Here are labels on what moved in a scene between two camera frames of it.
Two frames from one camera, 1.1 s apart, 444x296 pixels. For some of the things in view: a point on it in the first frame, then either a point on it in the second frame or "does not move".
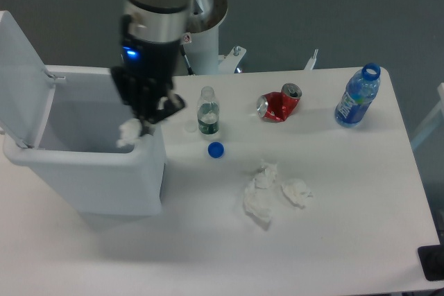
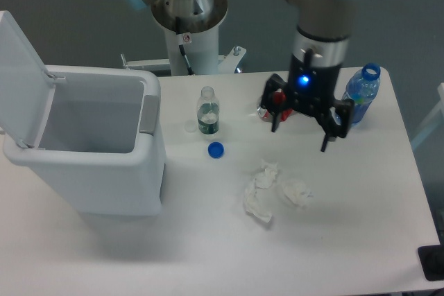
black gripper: x=146 y=77 -> x=312 y=91
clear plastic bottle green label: x=208 y=111 does not move
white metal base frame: x=227 y=63 does not move
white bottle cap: x=190 y=127 does not move
